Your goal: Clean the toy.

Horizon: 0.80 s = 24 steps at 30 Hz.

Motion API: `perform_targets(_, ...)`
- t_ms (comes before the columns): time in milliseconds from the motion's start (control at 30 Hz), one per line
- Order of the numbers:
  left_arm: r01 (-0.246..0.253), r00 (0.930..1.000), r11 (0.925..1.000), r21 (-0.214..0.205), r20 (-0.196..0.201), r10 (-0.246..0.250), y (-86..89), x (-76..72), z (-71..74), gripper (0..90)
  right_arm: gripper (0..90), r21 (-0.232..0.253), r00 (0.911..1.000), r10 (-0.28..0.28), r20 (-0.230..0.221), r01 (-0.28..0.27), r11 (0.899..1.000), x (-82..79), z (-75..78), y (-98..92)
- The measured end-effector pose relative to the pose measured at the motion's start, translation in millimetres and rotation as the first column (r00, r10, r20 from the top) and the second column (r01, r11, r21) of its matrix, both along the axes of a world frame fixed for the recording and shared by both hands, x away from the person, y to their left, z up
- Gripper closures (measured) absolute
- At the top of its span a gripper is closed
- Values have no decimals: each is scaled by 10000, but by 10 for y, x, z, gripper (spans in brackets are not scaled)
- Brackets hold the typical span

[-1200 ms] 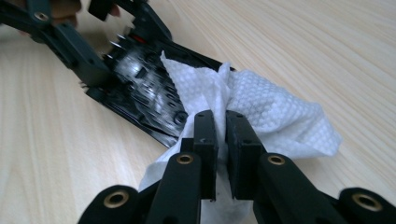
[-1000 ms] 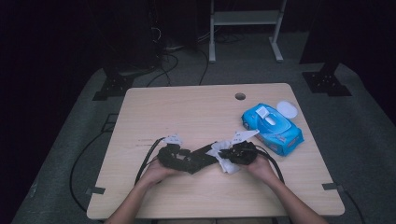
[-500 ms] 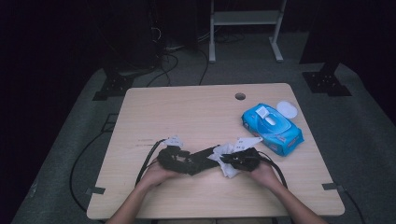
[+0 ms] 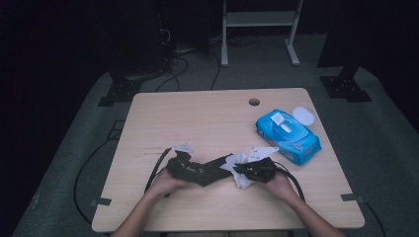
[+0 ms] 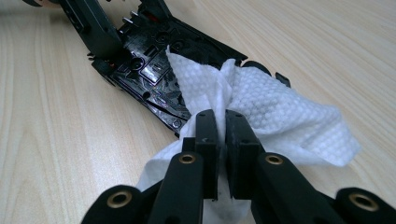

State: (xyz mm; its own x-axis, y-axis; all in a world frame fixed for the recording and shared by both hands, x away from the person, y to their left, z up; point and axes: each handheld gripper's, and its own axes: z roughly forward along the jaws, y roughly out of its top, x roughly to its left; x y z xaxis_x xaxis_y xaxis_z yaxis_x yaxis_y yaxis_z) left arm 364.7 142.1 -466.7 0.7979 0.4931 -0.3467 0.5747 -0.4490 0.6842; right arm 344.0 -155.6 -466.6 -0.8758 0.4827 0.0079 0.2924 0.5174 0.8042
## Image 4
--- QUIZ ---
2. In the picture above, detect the black floor cable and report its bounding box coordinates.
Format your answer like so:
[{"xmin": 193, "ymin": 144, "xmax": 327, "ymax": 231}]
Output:
[
  {"xmin": 73, "ymin": 137, "xmax": 117, "ymax": 225},
  {"xmin": 154, "ymin": 54, "xmax": 191, "ymax": 93},
  {"xmin": 209, "ymin": 49, "xmax": 222, "ymax": 92},
  {"xmin": 361, "ymin": 198, "xmax": 387, "ymax": 237}
]

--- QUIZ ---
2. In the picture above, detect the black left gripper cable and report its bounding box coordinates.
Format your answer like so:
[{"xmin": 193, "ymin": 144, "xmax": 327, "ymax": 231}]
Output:
[{"xmin": 143, "ymin": 147, "xmax": 173, "ymax": 195}]

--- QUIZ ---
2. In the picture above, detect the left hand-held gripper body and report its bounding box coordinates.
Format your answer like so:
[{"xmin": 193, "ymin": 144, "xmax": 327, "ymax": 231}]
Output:
[{"xmin": 165, "ymin": 142, "xmax": 201, "ymax": 183}]

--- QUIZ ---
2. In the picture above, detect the black metal frame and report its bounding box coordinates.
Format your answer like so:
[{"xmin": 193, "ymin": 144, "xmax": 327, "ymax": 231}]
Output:
[{"xmin": 106, "ymin": 119, "xmax": 126, "ymax": 141}]

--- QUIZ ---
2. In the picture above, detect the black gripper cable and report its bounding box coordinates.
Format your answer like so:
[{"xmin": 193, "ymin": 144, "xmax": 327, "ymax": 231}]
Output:
[
  {"xmin": 273, "ymin": 161, "xmax": 306, "ymax": 202},
  {"xmin": 143, "ymin": 147, "xmax": 173, "ymax": 195}
]

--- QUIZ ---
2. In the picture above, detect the white metal stand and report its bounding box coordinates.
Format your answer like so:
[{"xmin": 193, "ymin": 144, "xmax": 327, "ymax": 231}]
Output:
[{"xmin": 220, "ymin": 0, "xmax": 304, "ymax": 68}]

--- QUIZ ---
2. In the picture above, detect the black stand base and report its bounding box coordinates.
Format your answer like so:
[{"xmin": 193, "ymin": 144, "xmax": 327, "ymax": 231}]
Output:
[
  {"xmin": 97, "ymin": 78, "xmax": 143, "ymax": 108},
  {"xmin": 319, "ymin": 65, "xmax": 374, "ymax": 104}
]

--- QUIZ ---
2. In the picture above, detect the white wet wipe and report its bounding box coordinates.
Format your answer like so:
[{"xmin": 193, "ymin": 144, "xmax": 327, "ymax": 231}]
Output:
[{"xmin": 219, "ymin": 151, "xmax": 257, "ymax": 191}]

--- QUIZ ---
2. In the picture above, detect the blue wet wipes pack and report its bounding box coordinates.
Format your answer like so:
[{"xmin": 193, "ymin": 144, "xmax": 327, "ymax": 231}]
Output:
[{"xmin": 255, "ymin": 109, "xmax": 323, "ymax": 166}]

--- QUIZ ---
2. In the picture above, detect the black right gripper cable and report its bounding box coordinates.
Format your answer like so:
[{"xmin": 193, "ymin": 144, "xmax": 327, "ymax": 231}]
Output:
[{"xmin": 273, "ymin": 161, "xmax": 306, "ymax": 202}]

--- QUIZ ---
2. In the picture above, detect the person's left hand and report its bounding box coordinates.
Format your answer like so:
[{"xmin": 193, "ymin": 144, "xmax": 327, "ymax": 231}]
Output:
[{"xmin": 145, "ymin": 167, "xmax": 194, "ymax": 199}]

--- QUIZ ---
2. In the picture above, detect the person's right hand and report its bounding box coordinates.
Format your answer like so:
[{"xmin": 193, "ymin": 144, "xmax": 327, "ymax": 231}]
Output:
[{"xmin": 259, "ymin": 171, "xmax": 299, "ymax": 204}]

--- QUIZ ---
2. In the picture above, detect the grey tape strip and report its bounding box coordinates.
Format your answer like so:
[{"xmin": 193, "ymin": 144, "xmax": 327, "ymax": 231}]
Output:
[
  {"xmin": 340, "ymin": 193, "xmax": 364, "ymax": 202},
  {"xmin": 90, "ymin": 197, "xmax": 113, "ymax": 207}
]

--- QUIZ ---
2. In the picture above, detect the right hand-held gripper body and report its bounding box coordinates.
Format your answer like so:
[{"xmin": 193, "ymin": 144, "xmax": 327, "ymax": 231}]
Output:
[{"xmin": 243, "ymin": 146, "xmax": 281, "ymax": 184}]

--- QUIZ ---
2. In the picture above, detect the white round lid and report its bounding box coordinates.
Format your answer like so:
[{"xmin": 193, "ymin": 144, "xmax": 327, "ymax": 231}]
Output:
[{"xmin": 292, "ymin": 105, "xmax": 316, "ymax": 126}]

